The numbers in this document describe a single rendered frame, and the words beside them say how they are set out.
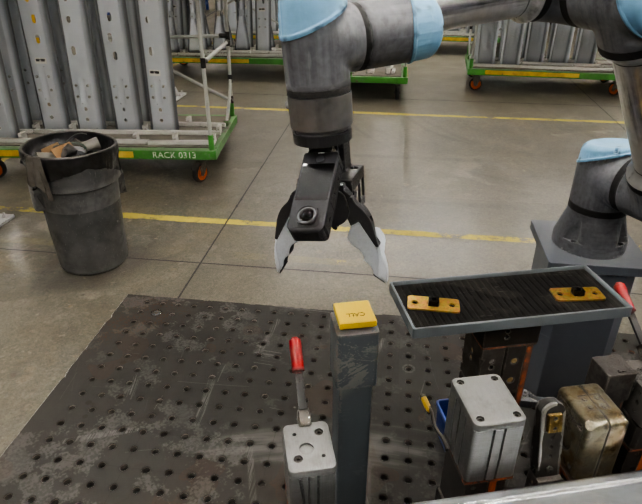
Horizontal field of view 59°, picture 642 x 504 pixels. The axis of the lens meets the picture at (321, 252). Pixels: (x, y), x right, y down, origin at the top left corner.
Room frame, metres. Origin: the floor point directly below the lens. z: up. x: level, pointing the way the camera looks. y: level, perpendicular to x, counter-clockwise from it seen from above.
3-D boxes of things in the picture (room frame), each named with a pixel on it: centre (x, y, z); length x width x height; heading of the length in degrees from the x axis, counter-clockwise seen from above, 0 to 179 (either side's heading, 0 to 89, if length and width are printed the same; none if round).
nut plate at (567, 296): (0.80, -0.43, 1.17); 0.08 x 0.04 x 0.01; 93
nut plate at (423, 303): (0.77, -0.18, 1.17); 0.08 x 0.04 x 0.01; 81
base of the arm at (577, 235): (1.10, -0.59, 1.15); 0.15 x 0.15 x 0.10
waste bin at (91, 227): (2.92, 1.34, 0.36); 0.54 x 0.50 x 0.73; 172
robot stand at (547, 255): (1.10, -0.59, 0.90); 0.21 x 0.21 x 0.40; 82
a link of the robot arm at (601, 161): (1.09, -0.59, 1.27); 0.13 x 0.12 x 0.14; 25
